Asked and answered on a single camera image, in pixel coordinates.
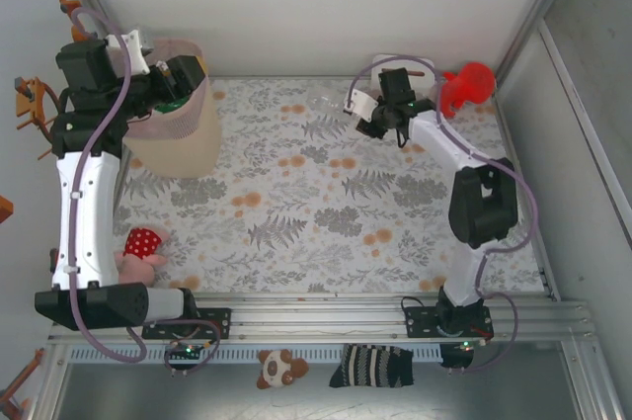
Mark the green bottle white neck band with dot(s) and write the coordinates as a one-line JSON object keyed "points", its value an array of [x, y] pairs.
{"points": [[170, 106]]}

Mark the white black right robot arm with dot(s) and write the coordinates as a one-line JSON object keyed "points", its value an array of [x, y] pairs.
{"points": [[444, 143]]}

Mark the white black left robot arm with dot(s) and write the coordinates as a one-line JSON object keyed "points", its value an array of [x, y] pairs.
{"points": [[86, 212]]}

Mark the pink mesh waste bin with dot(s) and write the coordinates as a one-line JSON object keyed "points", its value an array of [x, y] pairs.
{"points": [[182, 153]]}

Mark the white tissue box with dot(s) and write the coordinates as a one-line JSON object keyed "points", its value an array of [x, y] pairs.
{"points": [[424, 89]]}

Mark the red plastic watering can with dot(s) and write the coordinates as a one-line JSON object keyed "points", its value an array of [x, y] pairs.
{"points": [[469, 84]]}

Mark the floral grey tablecloth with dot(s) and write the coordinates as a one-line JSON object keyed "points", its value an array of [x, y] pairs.
{"points": [[345, 281]]}

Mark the pink pig plush toy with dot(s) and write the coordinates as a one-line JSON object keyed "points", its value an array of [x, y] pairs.
{"points": [[143, 242]]}

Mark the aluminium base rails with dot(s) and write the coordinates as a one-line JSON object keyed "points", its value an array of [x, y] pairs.
{"points": [[316, 321]]}

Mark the circuit board green light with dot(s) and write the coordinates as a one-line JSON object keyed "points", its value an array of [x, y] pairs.
{"points": [[187, 351], [464, 346]]}

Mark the black white striped sock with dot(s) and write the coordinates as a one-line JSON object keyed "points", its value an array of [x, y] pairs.
{"points": [[370, 365]]}

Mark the brown panda plush toy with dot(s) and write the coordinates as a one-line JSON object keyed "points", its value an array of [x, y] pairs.
{"points": [[276, 368]]}

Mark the aluminium frame leg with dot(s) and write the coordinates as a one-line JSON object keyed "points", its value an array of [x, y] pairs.
{"points": [[47, 402], [597, 405]]}

